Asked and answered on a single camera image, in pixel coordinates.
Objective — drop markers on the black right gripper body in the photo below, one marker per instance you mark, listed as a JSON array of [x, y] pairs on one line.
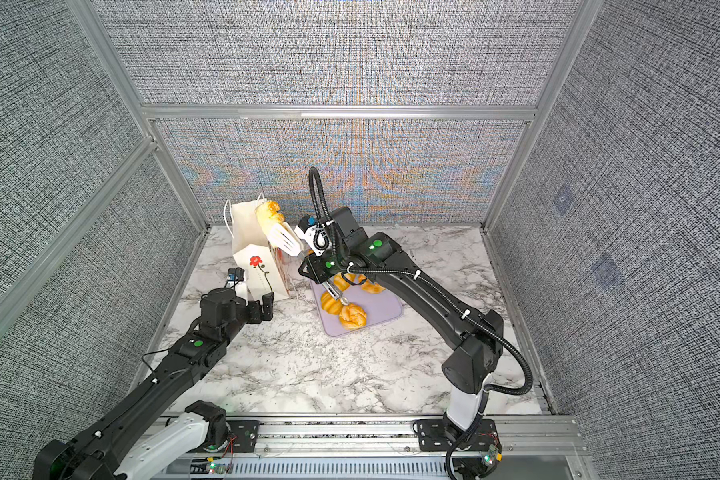
[[333, 262]]

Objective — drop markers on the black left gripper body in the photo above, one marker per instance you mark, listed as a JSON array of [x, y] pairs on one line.
[[250, 314]]

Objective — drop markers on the ring shaped braided bread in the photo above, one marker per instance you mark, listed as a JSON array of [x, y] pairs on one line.
[[371, 287]]

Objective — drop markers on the flaky knot pastry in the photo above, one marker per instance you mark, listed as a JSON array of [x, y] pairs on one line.
[[353, 317]]

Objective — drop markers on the braided loaf pastry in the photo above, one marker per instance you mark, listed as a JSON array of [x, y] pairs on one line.
[[268, 216]]

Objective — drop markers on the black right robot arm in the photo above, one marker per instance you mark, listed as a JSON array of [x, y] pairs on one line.
[[475, 338]]

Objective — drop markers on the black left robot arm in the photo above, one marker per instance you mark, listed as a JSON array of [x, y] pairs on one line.
[[144, 390]]

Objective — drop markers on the golden croissant middle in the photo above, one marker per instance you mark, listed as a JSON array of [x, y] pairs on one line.
[[340, 283]]

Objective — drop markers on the striped croissant near left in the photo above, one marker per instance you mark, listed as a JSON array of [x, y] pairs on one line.
[[331, 305]]

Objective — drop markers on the lilac plastic tray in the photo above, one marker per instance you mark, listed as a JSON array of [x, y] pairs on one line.
[[380, 308]]

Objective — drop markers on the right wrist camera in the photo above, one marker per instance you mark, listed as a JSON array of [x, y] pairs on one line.
[[313, 234]]

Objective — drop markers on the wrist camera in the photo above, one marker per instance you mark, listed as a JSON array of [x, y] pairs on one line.
[[313, 234], [236, 281]]

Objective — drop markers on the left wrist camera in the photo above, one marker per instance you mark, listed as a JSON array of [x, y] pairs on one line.
[[236, 281]]

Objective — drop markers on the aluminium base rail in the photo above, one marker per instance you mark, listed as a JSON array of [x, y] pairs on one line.
[[384, 446]]

